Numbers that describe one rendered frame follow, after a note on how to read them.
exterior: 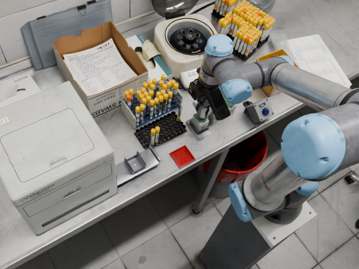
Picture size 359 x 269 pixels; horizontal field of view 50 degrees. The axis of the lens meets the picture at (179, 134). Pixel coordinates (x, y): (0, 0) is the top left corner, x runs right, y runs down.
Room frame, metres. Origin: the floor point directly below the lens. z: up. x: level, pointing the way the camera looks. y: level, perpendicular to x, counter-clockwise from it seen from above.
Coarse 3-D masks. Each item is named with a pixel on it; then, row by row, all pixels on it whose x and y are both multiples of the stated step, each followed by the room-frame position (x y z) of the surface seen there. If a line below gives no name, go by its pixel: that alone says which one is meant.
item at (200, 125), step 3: (195, 117) 0.77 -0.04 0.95; (192, 120) 0.78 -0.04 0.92; (195, 120) 0.77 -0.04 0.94; (207, 120) 0.78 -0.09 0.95; (195, 123) 0.77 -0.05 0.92; (198, 123) 0.76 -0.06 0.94; (201, 123) 0.76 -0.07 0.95; (204, 123) 0.76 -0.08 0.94; (207, 123) 0.77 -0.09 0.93; (198, 126) 0.75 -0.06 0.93; (201, 126) 0.75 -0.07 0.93; (204, 126) 0.76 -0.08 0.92; (198, 129) 0.75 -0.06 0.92
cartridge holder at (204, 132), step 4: (188, 120) 0.80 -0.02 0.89; (188, 124) 0.78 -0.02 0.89; (192, 124) 0.77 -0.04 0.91; (192, 128) 0.77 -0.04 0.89; (196, 128) 0.76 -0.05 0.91; (204, 128) 0.76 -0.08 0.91; (208, 128) 0.78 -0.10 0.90; (196, 132) 0.75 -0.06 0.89; (200, 132) 0.75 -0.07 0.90; (204, 132) 0.76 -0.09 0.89; (208, 132) 0.76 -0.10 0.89; (196, 136) 0.74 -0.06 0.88; (200, 136) 0.74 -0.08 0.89; (204, 136) 0.74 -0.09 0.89
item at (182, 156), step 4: (180, 148) 0.68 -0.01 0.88; (184, 148) 0.68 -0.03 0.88; (172, 152) 0.65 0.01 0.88; (176, 152) 0.66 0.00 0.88; (180, 152) 0.66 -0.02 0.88; (184, 152) 0.67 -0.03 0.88; (188, 152) 0.67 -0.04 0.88; (172, 156) 0.64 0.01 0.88; (176, 156) 0.64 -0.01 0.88; (180, 156) 0.65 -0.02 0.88; (184, 156) 0.65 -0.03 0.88; (188, 156) 0.65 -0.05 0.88; (192, 156) 0.66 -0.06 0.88; (176, 160) 0.63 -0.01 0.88; (180, 160) 0.63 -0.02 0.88; (184, 160) 0.64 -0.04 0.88; (188, 160) 0.64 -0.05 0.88; (192, 160) 0.64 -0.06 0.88; (180, 164) 0.62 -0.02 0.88; (184, 164) 0.62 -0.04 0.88; (180, 168) 0.60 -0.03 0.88
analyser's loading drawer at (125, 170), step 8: (144, 152) 0.61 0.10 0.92; (152, 152) 0.62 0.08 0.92; (128, 160) 0.57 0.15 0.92; (136, 160) 0.58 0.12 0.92; (144, 160) 0.58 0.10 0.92; (152, 160) 0.59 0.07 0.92; (160, 160) 0.59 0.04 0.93; (120, 168) 0.54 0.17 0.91; (128, 168) 0.54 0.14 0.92; (136, 168) 0.55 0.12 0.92; (144, 168) 0.55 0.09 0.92; (120, 176) 0.51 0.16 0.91; (128, 176) 0.52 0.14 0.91
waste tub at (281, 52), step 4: (272, 52) 1.14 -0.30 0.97; (276, 52) 1.16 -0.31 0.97; (280, 52) 1.17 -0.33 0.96; (284, 52) 1.16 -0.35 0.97; (264, 56) 1.12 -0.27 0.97; (268, 56) 1.13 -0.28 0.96; (272, 56) 1.15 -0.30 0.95; (288, 56) 1.14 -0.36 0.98; (256, 60) 1.09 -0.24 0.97; (292, 60) 1.12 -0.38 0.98; (264, 88) 1.02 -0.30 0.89; (268, 88) 1.01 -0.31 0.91; (272, 88) 1.00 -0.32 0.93; (264, 92) 1.01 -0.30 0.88; (268, 92) 1.00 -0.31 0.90; (272, 92) 1.00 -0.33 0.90; (276, 92) 1.02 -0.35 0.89; (268, 96) 1.00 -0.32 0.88
